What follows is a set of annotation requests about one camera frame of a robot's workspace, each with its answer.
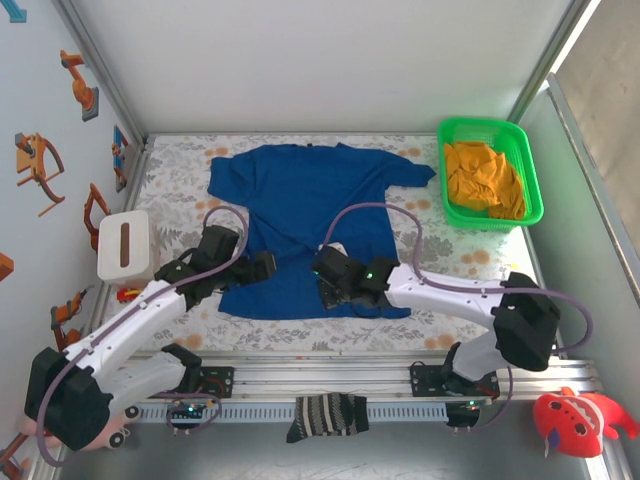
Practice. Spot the orange block wall sticker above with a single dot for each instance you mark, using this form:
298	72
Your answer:
5	267

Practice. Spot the pink plush pig toy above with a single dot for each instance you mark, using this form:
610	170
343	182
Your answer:
122	425

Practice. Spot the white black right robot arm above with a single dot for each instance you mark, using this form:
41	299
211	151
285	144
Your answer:
450	295

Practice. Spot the orange machine wall sticker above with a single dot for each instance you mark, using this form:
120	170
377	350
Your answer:
27	160

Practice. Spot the blue t-shirt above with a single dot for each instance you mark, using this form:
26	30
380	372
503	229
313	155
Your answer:
300	200

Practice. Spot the red plush fish toy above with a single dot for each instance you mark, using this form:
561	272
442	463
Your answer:
570	425

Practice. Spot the small circuit board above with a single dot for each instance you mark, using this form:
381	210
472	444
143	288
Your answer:
462	415
187	411

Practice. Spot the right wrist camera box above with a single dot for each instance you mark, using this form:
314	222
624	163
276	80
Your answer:
336	248

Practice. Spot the orange crumpled garment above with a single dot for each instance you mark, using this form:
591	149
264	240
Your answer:
480	180

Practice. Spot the aluminium frame post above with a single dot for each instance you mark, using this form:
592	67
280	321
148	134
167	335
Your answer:
552	60
104	75

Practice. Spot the orange robot sticker grey base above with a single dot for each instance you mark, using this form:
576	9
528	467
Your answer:
80	90

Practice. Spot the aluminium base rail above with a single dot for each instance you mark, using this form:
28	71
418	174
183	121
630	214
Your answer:
320	375

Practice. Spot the black white striped sock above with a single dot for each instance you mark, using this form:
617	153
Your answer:
325	412

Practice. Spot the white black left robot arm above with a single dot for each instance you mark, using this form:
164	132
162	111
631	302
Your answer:
125	320

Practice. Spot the floral patterned tablecloth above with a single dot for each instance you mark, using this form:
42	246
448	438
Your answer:
275	335

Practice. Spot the blue orange gripper wall sticker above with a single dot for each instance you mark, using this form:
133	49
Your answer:
120	150

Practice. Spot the aluminium side panel rail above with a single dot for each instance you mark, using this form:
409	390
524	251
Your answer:
560	87

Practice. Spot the white tissue box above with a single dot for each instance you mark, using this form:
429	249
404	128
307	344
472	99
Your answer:
112	240

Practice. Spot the green plastic basket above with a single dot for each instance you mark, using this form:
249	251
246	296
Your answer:
531	170

